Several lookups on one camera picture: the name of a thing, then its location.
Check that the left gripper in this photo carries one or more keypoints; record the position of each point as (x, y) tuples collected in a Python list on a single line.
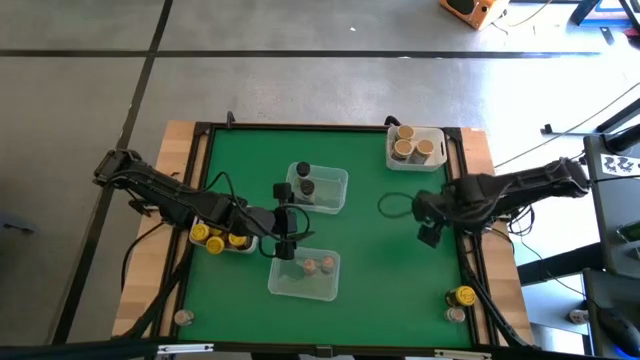
[(286, 222)]

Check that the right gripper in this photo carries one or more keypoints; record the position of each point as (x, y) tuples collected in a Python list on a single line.
[(432, 210)]

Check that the clear plastic bin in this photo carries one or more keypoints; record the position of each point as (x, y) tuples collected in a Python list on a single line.
[(330, 192), (290, 285)]

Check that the yellow Trader Joe's lid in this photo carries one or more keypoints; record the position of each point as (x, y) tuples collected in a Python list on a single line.
[(238, 240), (215, 245)]

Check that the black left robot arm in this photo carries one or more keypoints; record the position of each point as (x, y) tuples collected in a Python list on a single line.
[(165, 192)]

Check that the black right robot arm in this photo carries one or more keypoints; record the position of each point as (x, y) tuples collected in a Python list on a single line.
[(525, 187)]

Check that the black-lidded spice jar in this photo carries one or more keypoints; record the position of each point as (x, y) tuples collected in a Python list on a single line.
[(307, 188), (303, 169)]

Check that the pink-lidded spice jar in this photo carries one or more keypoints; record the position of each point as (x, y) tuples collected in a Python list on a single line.
[(310, 266), (184, 317), (455, 314), (328, 263)]

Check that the white plastic bin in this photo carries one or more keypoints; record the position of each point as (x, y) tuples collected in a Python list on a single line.
[(252, 247), (400, 165)]

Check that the tan-lidded spice jar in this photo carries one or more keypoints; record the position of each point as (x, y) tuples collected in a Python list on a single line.
[(405, 132), (402, 148), (424, 147)]

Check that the yellow-lidded spice jar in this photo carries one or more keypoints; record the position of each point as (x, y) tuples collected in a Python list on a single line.
[(465, 295), (216, 231)]

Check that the green table mat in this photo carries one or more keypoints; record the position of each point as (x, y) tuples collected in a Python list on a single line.
[(375, 280)]

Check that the yellow lid in tray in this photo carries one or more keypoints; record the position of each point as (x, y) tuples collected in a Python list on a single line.
[(200, 232)]

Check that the black desk leg beam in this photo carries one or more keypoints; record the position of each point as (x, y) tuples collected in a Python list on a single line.
[(560, 264)]

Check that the small round container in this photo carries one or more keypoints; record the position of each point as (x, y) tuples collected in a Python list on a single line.
[(579, 316)]

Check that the white printed paper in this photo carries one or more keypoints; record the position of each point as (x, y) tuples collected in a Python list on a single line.
[(622, 165)]

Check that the orange speaker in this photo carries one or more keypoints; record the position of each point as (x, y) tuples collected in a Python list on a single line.
[(475, 10)]

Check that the black table frame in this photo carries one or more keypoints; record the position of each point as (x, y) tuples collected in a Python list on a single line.
[(325, 126)]

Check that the silver frame bracket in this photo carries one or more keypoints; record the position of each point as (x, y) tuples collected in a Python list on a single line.
[(185, 348), (462, 354)]

